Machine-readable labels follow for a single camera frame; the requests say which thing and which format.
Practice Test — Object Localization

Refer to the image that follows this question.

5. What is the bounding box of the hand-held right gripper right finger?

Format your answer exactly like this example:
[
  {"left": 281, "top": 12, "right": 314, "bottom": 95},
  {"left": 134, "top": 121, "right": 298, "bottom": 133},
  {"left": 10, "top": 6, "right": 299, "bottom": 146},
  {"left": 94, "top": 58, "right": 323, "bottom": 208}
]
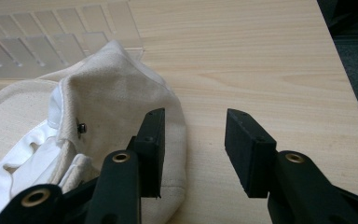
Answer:
[{"left": 224, "top": 107, "right": 278, "bottom": 199}]

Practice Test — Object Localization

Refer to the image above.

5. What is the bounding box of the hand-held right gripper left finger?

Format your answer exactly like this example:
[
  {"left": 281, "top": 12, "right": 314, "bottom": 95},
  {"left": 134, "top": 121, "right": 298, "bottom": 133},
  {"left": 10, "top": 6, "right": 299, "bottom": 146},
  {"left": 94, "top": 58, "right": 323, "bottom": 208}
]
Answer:
[{"left": 126, "top": 107, "right": 166, "bottom": 199}]

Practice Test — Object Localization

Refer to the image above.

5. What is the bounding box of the cream canvas hat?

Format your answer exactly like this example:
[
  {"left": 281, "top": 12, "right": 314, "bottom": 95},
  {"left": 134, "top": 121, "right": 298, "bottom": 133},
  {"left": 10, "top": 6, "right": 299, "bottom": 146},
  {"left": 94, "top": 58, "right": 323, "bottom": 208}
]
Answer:
[{"left": 0, "top": 39, "right": 188, "bottom": 224}]

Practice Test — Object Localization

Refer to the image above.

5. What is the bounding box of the clear acrylic rack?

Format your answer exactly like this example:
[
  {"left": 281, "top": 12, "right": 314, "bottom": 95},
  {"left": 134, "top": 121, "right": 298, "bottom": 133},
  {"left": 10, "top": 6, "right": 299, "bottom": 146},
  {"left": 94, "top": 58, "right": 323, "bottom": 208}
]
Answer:
[{"left": 0, "top": 0, "right": 145, "bottom": 79}]

